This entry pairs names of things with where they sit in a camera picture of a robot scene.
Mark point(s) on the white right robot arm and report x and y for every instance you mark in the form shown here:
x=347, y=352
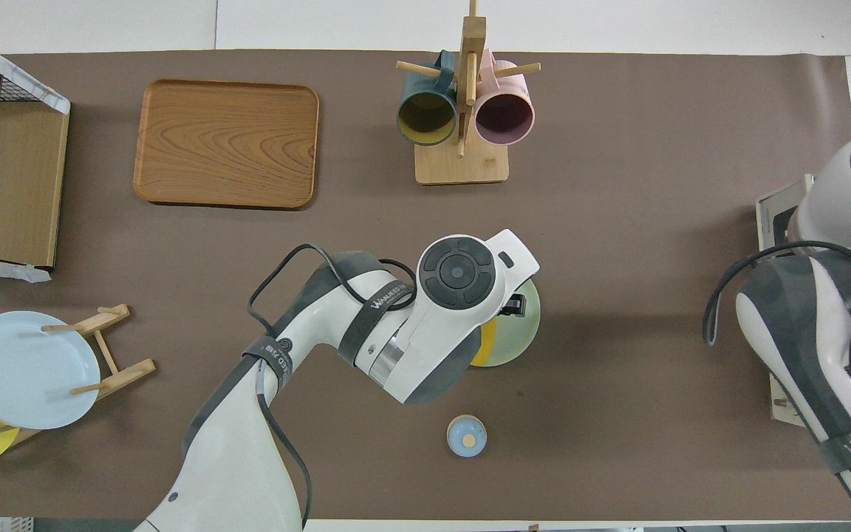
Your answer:
x=824, y=318

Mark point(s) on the white checkered cloth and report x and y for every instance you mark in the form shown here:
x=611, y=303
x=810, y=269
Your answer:
x=26, y=81

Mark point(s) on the blue service bell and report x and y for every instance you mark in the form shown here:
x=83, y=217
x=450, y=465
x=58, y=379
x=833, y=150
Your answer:
x=466, y=436

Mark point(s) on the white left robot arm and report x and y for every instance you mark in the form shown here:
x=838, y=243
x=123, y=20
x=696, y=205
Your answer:
x=425, y=325

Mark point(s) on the wooden plate rack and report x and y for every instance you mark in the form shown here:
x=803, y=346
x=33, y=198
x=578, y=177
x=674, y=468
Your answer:
x=122, y=373

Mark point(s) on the brown table mat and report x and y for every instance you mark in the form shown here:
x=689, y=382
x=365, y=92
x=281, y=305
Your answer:
x=617, y=222

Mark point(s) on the pale green plate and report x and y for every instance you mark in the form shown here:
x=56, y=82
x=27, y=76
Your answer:
x=518, y=336

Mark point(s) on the pink mug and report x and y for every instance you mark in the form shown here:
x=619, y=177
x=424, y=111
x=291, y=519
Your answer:
x=505, y=118

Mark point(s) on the wooden mug tree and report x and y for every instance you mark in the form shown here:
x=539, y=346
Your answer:
x=462, y=166

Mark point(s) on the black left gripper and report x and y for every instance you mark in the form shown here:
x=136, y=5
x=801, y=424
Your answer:
x=513, y=305

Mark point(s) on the light blue plate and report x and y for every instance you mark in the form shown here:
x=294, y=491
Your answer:
x=26, y=369

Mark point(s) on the brown wooden tray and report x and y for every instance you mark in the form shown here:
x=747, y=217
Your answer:
x=226, y=144

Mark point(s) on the dark blue mug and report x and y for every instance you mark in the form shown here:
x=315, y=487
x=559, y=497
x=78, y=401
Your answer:
x=425, y=118

